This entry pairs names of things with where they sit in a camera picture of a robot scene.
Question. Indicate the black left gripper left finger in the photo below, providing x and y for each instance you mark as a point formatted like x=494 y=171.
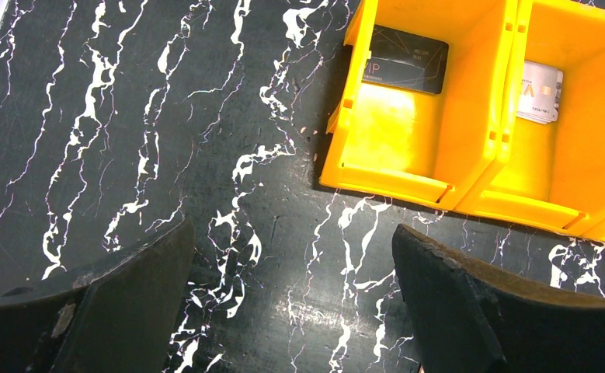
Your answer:
x=112 y=315

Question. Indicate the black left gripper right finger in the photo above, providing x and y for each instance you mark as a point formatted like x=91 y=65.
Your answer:
x=470 y=316

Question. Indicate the white card stack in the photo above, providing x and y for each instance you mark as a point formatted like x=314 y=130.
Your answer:
x=540 y=93

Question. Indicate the black VIP card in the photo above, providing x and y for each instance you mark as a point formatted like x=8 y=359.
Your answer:
x=406 y=61

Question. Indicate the yellow bin middle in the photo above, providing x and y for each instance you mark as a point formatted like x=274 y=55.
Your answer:
x=552 y=176

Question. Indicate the yellow bin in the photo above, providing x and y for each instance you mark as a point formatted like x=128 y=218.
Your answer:
x=552 y=176
x=415 y=146

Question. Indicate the yellow bin left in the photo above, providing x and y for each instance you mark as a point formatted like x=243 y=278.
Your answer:
x=415 y=146

